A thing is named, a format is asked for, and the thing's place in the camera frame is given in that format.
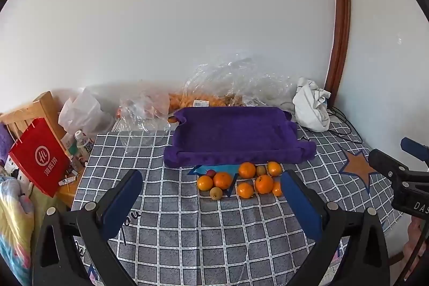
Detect large orange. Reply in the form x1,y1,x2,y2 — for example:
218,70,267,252
213,172,233,190

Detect wooden chair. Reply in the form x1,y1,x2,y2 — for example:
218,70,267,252
0,91,68,153

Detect colourful blanket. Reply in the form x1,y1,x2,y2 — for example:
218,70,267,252
0,172,36,286

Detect small clear plastic bag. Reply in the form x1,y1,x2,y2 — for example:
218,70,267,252
116,90,173,142

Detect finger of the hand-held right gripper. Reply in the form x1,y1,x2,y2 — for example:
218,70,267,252
369,148,410,187
401,138,429,163

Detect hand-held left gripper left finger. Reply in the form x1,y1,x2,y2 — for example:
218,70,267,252
32,169,144,286

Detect brown wooden door frame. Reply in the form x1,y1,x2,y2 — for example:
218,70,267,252
323,0,352,99

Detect large clear plastic bag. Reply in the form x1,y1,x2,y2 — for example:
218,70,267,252
183,53,300,110

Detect black cables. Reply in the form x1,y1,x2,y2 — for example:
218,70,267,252
327,107,363,143

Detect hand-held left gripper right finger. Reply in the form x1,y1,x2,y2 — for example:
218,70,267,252
280,169,391,286

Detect person's right hand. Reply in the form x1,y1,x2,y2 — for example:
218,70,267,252
403,217,429,266

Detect white plastic bag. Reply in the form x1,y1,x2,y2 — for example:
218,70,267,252
58,88,114,136

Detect red paper bag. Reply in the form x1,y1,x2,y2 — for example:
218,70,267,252
8,117,71,198

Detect clear plastic bottle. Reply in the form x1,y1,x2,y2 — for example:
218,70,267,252
74,130,94,163

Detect wooden side table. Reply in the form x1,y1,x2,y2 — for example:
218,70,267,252
55,169,86,208

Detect grey checked bed sheet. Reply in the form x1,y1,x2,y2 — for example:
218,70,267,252
72,112,403,286

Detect purple towel-covered tray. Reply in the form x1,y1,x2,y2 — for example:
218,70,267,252
163,107,317,169

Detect white crumpled cloth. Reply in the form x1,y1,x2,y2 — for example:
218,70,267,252
293,77,332,132

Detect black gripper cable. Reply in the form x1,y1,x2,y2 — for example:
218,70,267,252
400,229,429,286

